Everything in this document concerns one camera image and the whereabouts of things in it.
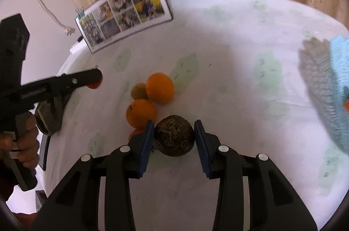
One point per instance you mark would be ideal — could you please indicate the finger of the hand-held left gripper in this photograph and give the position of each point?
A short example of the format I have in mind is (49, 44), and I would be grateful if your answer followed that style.
(77, 80)
(50, 117)

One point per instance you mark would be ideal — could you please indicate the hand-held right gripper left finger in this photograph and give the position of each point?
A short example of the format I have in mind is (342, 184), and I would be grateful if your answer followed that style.
(145, 143)

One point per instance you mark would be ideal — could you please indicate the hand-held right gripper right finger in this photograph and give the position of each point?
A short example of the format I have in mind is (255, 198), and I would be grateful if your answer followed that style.
(203, 146)

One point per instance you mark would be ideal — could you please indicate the small red fruit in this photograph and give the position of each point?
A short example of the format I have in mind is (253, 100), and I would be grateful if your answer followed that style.
(135, 133)
(94, 85)

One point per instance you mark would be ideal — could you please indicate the dark brown round fruit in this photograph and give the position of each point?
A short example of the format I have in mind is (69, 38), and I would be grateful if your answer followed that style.
(174, 136)

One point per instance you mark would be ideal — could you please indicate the blue woven basket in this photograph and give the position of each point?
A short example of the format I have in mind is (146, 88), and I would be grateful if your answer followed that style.
(321, 89)

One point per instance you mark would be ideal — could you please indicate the person's left hand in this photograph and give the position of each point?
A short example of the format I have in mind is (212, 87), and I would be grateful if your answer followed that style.
(28, 146)

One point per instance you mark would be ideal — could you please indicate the orange with stem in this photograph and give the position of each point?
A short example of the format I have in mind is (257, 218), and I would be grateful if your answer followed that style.
(140, 113)

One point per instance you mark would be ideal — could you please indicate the white plastic object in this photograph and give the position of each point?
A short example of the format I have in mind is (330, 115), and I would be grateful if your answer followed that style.
(76, 46)

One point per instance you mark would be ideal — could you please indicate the green kiwi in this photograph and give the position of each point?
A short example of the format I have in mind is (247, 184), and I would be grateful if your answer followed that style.
(137, 91)

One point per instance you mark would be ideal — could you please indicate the large orange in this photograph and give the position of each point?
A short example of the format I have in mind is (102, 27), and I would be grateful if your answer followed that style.
(160, 87)

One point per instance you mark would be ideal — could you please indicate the blue binder clip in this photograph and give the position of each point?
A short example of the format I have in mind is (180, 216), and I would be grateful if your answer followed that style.
(80, 12)

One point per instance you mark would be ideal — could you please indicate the photo collage board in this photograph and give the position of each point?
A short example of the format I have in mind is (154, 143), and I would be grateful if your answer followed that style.
(122, 11)

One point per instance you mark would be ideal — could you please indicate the white green-printed tablecloth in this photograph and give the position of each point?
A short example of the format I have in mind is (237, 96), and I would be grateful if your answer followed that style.
(231, 61)

